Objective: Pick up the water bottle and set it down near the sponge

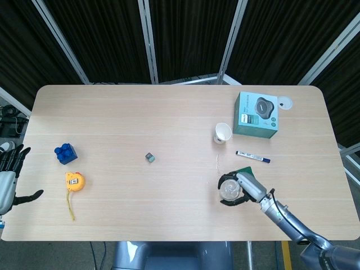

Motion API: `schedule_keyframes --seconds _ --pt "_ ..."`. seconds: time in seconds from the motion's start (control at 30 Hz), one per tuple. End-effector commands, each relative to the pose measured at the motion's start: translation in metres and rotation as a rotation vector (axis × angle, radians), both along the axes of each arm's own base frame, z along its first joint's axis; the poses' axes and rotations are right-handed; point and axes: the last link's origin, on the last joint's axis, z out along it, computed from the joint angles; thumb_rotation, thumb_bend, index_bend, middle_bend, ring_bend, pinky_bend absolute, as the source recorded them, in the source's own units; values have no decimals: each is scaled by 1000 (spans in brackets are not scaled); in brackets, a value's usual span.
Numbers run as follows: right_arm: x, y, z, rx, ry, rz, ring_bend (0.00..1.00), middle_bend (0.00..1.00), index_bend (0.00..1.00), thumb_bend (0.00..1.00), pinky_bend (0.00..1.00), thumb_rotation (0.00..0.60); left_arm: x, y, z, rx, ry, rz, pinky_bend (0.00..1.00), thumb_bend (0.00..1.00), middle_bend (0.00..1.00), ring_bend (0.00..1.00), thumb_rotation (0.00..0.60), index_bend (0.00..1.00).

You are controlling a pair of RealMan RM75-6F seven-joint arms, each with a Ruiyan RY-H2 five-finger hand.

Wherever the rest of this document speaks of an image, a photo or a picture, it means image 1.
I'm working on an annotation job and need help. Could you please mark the teal product box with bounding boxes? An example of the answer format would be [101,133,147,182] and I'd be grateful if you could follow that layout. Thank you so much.
[232,91,280,140]

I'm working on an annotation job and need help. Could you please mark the black floor equipment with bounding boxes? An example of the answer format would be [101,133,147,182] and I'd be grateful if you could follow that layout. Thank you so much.
[0,104,29,138]

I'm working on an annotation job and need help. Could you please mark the white paper cup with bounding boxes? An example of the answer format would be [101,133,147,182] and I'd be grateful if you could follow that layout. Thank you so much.
[213,122,233,144]

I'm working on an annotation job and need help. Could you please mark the grey-blue robot torso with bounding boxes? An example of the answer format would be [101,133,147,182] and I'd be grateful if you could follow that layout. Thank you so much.
[112,241,233,270]

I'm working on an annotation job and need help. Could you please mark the blue toy brick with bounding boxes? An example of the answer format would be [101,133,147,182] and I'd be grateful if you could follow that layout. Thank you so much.
[53,143,78,165]

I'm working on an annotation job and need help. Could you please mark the clear plastic bottle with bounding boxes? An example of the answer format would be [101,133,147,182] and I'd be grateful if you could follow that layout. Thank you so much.
[219,179,242,202]

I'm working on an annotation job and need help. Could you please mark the yellow tape measure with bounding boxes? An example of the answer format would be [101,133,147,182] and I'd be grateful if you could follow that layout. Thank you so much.
[65,171,86,222]

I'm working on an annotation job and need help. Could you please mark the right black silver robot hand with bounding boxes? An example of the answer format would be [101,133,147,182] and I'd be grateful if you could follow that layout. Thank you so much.
[218,170,269,208]

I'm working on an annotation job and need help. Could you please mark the white grey shoe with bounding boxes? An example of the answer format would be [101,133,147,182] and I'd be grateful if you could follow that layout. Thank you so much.
[0,141,16,154]

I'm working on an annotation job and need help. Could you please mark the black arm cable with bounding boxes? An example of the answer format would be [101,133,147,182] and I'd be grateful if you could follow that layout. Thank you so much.
[269,189,284,222]

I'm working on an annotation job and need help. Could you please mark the green yellow sponge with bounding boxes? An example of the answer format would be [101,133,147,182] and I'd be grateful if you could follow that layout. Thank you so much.
[237,165,254,177]

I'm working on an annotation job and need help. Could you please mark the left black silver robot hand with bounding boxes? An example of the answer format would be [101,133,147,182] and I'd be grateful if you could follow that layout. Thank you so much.
[0,145,44,216]

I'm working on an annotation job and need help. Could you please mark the blue white marker pen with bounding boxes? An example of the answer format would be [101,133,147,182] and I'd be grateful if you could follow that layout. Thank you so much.
[235,150,272,164]

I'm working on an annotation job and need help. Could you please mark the aluminium screen frame post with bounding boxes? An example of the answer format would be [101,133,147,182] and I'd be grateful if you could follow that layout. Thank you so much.
[31,0,91,84]
[216,0,248,84]
[0,86,32,116]
[137,0,159,84]
[339,143,360,181]
[297,12,360,85]

